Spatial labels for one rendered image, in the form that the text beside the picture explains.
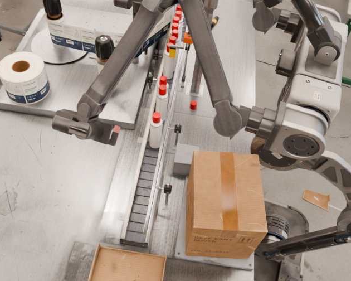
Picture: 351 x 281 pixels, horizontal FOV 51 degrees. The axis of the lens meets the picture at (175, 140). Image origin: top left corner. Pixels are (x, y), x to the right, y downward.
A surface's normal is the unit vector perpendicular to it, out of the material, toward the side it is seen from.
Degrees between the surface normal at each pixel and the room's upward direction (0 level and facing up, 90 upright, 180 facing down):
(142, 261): 0
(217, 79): 49
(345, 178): 90
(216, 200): 0
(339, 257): 0
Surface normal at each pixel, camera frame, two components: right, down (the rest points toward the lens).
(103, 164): 0.07, -0.59
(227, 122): -0.21, 0.21
